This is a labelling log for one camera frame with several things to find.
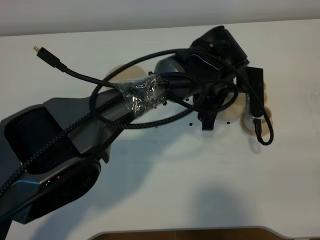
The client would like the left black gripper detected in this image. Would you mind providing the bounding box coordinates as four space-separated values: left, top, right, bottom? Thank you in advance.
183 25 249 131

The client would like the beige ceramic teapot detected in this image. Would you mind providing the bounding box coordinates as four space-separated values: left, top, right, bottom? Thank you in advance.
215 92 246 123

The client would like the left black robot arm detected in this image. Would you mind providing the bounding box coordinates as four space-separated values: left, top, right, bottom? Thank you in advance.
0 26 249 225

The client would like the beige round teapot saucer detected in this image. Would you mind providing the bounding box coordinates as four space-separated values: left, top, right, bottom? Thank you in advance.
109 65 147 82

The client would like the near beige teacup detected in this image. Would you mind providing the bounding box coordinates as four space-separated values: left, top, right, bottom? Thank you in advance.
244 106 273 137

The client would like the beige teacup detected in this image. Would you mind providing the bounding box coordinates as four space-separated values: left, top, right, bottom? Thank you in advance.
263 82 268 105
244 106 273 137

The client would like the near beige cup saucer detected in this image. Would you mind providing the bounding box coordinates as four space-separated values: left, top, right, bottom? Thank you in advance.
240 111 270 137

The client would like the far beige teacup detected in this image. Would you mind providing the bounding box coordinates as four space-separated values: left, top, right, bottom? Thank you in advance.
263 82 268 105

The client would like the braided black cable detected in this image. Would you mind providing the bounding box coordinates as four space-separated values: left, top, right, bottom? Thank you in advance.
0 47 275 201

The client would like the smooth black usb cable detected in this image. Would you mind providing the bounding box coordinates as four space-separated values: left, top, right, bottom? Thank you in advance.
33 45 196 111

